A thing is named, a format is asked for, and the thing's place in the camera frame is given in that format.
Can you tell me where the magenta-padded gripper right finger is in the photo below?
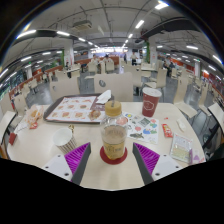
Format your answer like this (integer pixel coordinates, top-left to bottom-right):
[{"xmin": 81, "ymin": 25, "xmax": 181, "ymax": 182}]
[{"xmin": 132, "ymin": 142, "xmax": 184, "ymax": 186}]

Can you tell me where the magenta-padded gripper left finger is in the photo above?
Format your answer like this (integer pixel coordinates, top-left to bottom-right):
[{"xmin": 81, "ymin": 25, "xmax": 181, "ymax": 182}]
[{"xmin": 41, "ymin": 142, "xmax": 92, "ymax": 186}]

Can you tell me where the clear bottle with yellow drink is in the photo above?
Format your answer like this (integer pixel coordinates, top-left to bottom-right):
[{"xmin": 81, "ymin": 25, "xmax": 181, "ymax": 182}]
[{"xmin": 99, "ymin": 99, "xmax": 129, "ymax": 161}]

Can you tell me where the white patterned paper cup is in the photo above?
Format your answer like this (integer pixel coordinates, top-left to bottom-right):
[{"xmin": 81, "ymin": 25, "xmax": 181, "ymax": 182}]
[{"xmin": 52, "ymin": 127, "xmax": 78, "ymax": 155}]

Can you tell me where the colourful sticker sheet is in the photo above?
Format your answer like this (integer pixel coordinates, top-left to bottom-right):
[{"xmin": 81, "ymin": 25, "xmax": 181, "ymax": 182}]
[{"xmin": 121, "ymin": 111, "xmax": 160, "ymax": 145}]

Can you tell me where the flat round red coaster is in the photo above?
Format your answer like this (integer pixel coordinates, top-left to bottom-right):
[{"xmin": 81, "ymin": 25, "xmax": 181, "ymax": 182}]
[{"xmin": 99, "ymin": 145, "xmax": 129, "ymax": 166}]

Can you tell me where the small red snack packet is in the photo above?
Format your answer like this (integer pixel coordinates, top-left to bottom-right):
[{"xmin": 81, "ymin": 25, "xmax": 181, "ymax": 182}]
[{"xmin": 161, "ymin": 123, "xmax": 174, "ymax": 139}]

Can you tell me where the small white packet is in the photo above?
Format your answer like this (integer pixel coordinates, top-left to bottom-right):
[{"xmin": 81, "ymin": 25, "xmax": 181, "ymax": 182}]
[{"xmin": 175, "ymin": 118, "xmax": 188, "ymax": 133}]

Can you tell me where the dark tray with paper liner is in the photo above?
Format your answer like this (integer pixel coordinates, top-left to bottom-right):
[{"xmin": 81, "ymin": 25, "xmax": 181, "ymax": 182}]
[{"xmin": 43, "ymin": 93, "xmax": 115, "ymax": 124}]

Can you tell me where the red paper drink cup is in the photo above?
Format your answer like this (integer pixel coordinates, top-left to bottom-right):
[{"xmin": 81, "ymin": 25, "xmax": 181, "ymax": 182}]
[{"xmin": 141, "ymin": 86, "xmax": 163, "ymax": 118}]

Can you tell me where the crumpled food wrapper bag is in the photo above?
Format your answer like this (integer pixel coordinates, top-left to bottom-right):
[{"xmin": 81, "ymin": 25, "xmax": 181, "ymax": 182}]
[{"xmin": 24, "ymin": 104, "xmax": 45, "ymax": 128}]

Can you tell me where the white paper card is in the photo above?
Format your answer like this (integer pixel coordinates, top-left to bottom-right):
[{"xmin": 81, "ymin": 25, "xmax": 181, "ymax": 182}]
[{"xmin": 14, "ymin": 118, "xmax": 31, "ymax": 133}]

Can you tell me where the white paper napkin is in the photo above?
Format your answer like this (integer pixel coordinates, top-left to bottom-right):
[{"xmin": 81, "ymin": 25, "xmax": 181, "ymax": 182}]
[{"xmin": 95, "ymin": 89, "xmax": 113, "ymax": 105}]

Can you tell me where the beige chair with round hole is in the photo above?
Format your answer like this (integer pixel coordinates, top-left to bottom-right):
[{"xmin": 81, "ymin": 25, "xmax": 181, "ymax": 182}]
[
  {"xmin": 93, "ymin": 72, "xmax": 134, "ymax": 103},
  {"xmin": 49, "ymin": 77, "xmax": 81, "ymax": 103}
]

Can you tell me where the white side table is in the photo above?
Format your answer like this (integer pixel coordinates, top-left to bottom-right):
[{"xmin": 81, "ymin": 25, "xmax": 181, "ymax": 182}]
[
  {"xmin": 206, "ymin": 101, "xmax": 224, "ymax": 126},
  {"xmin": 0, "ymin": 110, "xmax": 17, "ymax": 136}
]

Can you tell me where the group of beige chairs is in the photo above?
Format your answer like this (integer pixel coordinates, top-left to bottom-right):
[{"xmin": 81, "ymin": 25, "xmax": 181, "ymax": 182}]
[{"xmin": 0, "ymin": 58, "xmax": 224, "ymax": 114}]

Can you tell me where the person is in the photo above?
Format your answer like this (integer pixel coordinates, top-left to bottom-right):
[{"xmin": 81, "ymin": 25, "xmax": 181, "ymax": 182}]
[
  {"xmin": 130, "ymin": 51, "xmax": 138, "ymax": 67},
  {"xmin": 90, "ymin": 54, "xmax": 100, "ymax": 66},
  {"xmin": 166, "ymin": 59, "xmax": 176, "ymax": 73},
  {"xmin": 102, "ymin": 54, "xmax": 113, "ymax": 65}
]

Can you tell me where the ceiling air conditioner unit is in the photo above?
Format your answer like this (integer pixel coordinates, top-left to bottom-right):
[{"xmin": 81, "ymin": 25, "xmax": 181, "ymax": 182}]
[{"xmin": 72, "ymin": 19, "xmax": 93, "ymax": 31}]

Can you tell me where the group of ceiling lights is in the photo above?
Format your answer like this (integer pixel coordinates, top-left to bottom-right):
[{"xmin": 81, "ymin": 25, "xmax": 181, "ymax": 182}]
[{"xmin": 0, "ymin": 1, "xmax": 224, "ymax": 79}]

